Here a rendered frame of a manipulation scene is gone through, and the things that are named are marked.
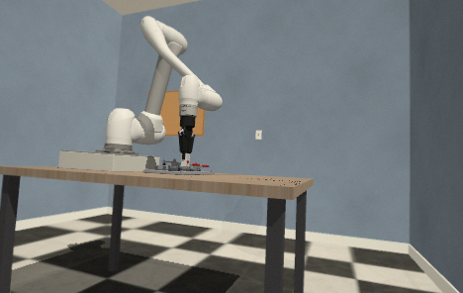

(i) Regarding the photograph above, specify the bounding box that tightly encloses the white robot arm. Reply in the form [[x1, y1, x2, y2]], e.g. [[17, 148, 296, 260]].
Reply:
[[96, 16, 223, 155]]

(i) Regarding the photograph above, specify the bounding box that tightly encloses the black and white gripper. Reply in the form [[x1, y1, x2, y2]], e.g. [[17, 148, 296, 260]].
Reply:
[[178, 116, 195, 166]]

